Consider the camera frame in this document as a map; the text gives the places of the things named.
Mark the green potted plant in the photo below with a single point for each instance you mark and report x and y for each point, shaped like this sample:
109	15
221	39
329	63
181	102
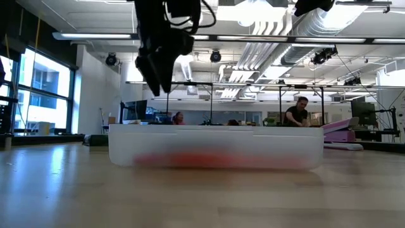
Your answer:
269	122

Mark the black computer monitor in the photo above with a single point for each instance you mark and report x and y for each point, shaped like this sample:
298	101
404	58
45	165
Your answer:
136	110
364	112

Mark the silver ventilation duct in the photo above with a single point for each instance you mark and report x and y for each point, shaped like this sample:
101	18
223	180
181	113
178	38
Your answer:
297	54

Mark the round black ceiling camera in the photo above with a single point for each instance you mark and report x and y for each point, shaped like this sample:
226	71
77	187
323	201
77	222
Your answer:
215	56
111	59

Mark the red marker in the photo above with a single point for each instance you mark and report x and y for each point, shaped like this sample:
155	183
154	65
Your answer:
205	160

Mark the black equipment rack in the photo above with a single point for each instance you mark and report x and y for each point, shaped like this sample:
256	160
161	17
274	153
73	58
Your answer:
6	117

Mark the black ceiling camera cluster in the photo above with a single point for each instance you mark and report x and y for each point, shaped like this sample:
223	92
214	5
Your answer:
322	56

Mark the large glass window wall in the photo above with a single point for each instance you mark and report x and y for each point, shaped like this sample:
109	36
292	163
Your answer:
44	76

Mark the pink purple stapler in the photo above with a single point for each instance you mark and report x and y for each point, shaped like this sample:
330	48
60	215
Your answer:
338	136

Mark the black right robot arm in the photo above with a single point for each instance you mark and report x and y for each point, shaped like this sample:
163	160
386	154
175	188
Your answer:
313	6

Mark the clear plastic pencil case base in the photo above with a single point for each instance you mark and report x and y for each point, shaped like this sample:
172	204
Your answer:
215	142

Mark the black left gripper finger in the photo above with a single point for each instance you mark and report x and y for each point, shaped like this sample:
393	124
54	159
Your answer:
150	73
167	76

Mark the black background workstation frame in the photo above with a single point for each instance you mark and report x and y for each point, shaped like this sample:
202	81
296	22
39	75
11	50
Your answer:
280	104

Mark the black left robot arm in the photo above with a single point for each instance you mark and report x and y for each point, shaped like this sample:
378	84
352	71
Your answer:
152	16

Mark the person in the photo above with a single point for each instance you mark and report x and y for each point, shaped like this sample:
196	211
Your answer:
178	118
295	115
233	123

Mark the black overhead light bar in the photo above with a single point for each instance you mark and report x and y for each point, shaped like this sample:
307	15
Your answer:
95	36

